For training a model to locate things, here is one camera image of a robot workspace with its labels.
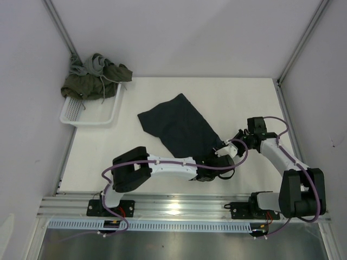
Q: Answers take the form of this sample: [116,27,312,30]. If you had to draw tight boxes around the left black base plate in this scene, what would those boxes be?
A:
[86,199,135,218]

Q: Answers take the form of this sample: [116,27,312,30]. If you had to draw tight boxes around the aluminium corner post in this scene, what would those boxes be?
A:
[276,0,332,87]
[42,0,80,59]

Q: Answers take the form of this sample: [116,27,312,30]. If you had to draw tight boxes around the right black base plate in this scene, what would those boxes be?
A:
[229,202,280,220]

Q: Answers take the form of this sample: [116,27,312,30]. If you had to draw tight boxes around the right aluminium corner post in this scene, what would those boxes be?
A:
[276,0,332,87]

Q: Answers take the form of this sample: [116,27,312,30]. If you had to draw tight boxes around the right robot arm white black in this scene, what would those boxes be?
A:
[232,116,326,223]

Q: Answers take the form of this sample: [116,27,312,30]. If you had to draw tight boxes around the aluminium mounting rail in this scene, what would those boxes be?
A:
[36,193,332,223]

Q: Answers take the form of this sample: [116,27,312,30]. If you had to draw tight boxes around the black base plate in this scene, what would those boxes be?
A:
[229,202,280,220]
[86,199,135,218]

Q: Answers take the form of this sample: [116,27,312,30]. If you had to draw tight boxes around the olive green shorts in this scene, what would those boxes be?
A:
[61,63,133,100]

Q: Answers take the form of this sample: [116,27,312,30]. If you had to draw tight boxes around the left aluminium corner post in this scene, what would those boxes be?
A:
[42,0,80,59]

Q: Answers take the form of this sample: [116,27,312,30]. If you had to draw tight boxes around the white plastic basket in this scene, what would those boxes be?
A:
[60,84,123,127]

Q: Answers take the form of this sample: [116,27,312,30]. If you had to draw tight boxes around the dark navy shorts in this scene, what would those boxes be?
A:
[137,93,224,158]

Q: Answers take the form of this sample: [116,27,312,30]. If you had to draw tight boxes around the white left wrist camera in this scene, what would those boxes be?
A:
[215,141,238,158]

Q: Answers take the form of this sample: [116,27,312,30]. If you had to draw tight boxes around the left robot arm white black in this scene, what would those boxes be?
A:
[98,145,237,217]

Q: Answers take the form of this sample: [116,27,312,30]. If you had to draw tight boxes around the slotted grey cable duct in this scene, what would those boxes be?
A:
[48,219,252,233]

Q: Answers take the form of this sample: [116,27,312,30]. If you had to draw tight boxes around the grey shorts with drawstring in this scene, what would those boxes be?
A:
[69,53,112,77]

